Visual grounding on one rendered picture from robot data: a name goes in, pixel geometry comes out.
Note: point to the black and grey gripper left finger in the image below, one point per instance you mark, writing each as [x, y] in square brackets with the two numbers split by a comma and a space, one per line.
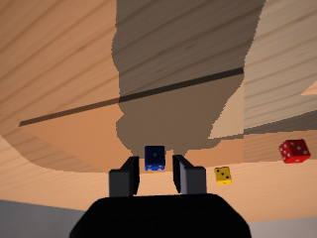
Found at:
[125, 181]

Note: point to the blue die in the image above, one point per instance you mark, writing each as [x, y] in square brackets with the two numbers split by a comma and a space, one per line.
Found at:
[154, 158]

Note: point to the red die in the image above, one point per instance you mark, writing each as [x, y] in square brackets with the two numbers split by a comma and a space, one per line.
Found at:
[294, 151]

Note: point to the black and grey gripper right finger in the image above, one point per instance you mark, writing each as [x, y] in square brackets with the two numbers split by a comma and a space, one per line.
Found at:
[187, 178]

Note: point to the yellow die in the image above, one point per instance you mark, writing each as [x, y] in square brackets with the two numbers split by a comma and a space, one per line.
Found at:
[223, 175]

